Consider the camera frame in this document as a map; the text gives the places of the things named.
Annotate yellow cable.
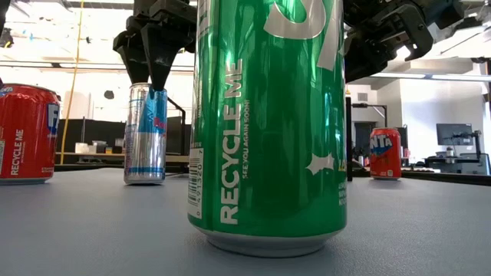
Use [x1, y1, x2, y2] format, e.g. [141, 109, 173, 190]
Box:
[59, 0, 85, 166]

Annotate red Fanta soda can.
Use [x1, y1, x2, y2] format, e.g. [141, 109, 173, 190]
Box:
[369, 127, 403, 181]
[0, 83, 61, 186]

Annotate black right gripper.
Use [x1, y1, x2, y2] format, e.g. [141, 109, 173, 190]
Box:
[344, 0, 434, 84]

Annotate black computer monitor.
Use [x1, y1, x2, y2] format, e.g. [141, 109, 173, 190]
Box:
[436, 123, 473, 146]

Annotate wooden background bench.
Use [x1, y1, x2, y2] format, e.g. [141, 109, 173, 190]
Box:
[55, 151, 127, 158]

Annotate green Sprite soda can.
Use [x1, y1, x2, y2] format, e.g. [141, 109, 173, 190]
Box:
[186, 0, 348, 258]

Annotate black partition wall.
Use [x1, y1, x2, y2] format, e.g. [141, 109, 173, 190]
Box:
[56, 118, 126, 154]

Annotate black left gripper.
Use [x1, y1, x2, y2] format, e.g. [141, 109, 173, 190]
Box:
[114, 0, 199, 92]

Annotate grey office desk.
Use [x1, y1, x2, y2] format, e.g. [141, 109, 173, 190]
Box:
[423, 152, 491, 176]

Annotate wooden shelf black wire frame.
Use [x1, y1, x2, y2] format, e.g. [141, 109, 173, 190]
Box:
[164, 95, 354, 183]

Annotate silver blue slim energy can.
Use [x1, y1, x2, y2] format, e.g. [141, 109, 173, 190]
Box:
[123, 82, 169, 186]

